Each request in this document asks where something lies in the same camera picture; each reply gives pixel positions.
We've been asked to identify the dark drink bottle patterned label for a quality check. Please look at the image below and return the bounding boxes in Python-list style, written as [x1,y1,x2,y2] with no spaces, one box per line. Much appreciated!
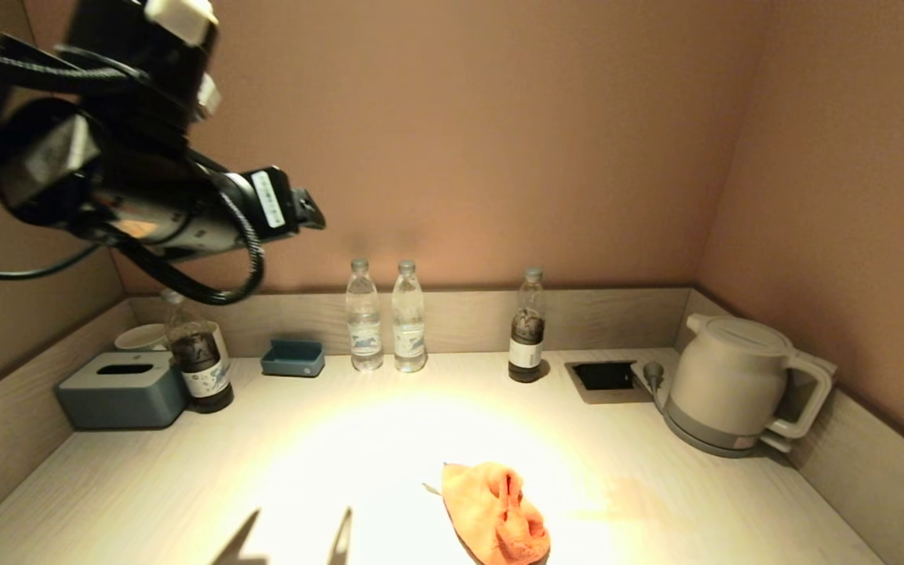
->
[162,289,235,414]

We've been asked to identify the small blue tray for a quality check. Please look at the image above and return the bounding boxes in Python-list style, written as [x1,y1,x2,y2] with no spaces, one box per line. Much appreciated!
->
[261,338,326,378]

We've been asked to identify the recessed black socket box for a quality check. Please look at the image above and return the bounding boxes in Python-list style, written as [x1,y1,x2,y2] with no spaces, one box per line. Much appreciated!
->
[565,360,651,405]

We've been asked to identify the grey power plug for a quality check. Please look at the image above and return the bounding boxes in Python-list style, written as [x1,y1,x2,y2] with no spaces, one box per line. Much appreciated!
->
[631,360,669,410]

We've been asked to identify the orange microfibre cloth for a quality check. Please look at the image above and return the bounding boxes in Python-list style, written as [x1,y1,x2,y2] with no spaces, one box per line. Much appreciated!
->
[423,461,552,565]

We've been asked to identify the white electric kettle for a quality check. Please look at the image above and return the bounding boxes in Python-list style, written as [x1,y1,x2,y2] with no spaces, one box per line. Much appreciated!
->
[667,314,837,440]

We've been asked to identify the blue-grey tissue box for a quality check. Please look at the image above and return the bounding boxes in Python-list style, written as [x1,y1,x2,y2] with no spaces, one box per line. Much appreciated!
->
[56,352,188,430]

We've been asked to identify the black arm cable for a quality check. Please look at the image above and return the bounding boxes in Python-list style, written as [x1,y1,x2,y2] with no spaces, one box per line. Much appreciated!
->
[0,43,266,307]

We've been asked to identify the slim dark bottle white label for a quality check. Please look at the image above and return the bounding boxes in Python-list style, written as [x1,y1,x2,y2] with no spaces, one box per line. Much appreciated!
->
[508,268,547,384]

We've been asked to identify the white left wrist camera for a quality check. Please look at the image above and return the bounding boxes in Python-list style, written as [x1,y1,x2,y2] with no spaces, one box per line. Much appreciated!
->
[195,73,223,120]

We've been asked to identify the grey kettle base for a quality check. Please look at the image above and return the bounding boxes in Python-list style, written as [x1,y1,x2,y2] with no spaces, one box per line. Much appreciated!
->
[660,392,794,459]

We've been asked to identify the clear water bottle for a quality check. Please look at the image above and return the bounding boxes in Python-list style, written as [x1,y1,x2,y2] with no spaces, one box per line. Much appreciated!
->
[346,259,385,372]
[392,261,428,374]

